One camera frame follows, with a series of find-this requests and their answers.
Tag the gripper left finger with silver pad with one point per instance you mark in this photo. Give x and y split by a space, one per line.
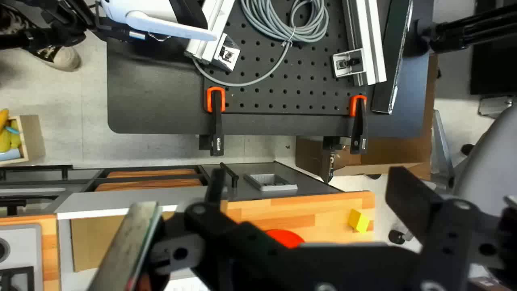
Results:
125 249

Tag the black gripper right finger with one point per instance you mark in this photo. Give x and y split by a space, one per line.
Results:
446 231

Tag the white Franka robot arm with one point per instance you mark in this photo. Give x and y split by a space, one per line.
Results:
485 162

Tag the red round plate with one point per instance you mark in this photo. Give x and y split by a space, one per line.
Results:
285 238

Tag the white toy sink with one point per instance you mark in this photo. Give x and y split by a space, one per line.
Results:
107 202

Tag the yellow wooden block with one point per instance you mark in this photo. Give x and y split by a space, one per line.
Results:
359 220

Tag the brown cardboard box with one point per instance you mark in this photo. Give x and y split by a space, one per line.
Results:
388 152

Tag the grey toy stove top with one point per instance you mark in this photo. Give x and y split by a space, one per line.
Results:
22 242

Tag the orange black bar clamp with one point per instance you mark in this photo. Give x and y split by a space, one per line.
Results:
217 124
356 129

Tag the wooden box with yellow toys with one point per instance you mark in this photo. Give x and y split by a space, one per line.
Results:
10 155

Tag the black perforated mounting board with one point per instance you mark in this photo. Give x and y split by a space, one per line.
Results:
162 97

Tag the black monitor screen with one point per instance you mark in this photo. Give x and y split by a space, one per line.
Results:
493 69

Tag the dark flat metal bar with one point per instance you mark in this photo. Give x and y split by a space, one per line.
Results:
395 53

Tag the beige sneaker shoe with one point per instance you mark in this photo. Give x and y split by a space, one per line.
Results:
59 57

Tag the aluminium extrusion bar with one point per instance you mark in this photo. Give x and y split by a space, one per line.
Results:
372 42
212 32

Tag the black tripod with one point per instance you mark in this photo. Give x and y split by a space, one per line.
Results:
474 26

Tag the white plastic housing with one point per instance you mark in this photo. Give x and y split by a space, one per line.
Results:
156 18

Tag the black metal frame rack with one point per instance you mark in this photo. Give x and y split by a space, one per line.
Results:
49 173

